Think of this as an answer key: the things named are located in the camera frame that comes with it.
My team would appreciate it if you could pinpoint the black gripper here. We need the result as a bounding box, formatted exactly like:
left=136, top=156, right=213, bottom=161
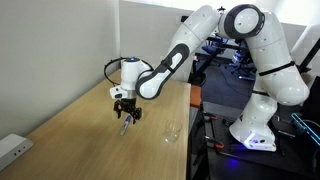
left=113, top=98, right=143, bottom=125

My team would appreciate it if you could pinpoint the blue capped marker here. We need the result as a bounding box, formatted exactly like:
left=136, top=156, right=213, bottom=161
left=119, top=115, right=132, bottom=137

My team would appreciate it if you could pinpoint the clear glass cup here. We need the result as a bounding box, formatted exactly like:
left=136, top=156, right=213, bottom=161
left=162, top=119, right=184, bottom=144

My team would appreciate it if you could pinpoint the orange block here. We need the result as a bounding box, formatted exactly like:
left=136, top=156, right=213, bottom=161
left=189, top=84, right=203, bottom=109

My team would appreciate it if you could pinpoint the white partition board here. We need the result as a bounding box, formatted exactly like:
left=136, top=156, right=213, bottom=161
left=119, top=0, right=198, bottom=84

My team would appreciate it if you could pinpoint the white rectangular box device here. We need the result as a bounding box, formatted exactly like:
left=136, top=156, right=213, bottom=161
left=0, top=133, right=35, bottom=172

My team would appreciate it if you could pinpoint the blue glowing light strip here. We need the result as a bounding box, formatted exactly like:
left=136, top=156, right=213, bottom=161
left=290, top=112, right=320, bottom=147

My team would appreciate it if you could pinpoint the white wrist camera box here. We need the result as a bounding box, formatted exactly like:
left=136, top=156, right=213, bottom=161
left=109, top=85, right=130, bottom=100

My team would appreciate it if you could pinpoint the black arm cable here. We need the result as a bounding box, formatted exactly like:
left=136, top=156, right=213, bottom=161
left=103, top=56, right=155, bottom=85

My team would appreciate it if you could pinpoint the orange handled clamp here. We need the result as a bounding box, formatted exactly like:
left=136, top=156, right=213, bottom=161
left=204, top=135, right=226, bottom=151
left=203, top=112, right=219, bottom=122

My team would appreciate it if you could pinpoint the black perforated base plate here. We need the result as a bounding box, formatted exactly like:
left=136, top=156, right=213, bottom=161
left=205, top=111, right=320, bottom=180

